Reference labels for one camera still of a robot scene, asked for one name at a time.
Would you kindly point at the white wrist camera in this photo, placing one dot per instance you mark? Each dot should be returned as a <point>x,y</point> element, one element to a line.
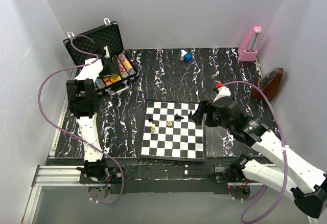
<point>221,91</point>
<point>106,52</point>

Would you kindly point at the black marble pattern mat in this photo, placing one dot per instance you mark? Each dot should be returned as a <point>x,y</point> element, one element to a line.
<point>164,77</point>

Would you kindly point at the aluminium rail frame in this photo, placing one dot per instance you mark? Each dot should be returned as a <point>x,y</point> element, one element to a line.
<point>58,196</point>

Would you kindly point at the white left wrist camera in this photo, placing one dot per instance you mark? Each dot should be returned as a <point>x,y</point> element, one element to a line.
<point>106,52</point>

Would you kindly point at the blue cube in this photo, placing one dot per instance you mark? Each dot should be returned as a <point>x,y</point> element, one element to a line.
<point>187,57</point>

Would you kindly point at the green light blue chip row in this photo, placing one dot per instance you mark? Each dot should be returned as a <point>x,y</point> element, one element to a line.
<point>100,83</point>

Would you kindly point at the red yellow card deck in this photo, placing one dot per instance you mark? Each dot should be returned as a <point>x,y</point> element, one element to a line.
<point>109,80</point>

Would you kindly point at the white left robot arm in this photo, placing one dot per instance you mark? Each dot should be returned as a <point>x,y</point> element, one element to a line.
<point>83,103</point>

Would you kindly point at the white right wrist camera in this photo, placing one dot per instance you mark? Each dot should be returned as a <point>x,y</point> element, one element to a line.
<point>221,91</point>

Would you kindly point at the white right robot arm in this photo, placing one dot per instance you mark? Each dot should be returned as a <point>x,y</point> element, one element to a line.
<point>300,181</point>

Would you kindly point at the black bishop lying down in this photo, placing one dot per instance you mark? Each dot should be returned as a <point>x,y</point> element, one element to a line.
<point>178,117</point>

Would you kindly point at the black white chessboard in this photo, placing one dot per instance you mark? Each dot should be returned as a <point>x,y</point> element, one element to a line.
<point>183,141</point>

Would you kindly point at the black aluminium poker case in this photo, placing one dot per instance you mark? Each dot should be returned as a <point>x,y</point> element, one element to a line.
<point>108,34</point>

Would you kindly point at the purple yellow chip row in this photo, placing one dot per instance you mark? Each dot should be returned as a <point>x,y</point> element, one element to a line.
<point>125,61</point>

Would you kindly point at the red poker chip row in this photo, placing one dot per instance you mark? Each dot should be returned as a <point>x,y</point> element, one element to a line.
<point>123,73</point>

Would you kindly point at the pink metronome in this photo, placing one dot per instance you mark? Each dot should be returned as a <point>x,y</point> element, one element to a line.
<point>248,48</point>

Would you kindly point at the brown wooden metronome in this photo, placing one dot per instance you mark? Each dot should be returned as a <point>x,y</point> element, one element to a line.
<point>269,83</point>

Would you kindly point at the yellow round button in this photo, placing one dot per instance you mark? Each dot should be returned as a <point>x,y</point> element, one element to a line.
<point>115,78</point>

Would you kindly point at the white small block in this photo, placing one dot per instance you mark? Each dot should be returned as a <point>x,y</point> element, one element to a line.
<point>182,54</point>

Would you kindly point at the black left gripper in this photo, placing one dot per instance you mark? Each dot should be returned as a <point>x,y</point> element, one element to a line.
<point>114,69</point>

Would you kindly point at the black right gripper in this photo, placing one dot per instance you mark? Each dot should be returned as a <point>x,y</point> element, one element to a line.
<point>204,107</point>

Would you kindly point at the white king chess piece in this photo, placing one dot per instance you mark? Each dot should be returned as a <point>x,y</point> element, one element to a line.
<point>153,128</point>

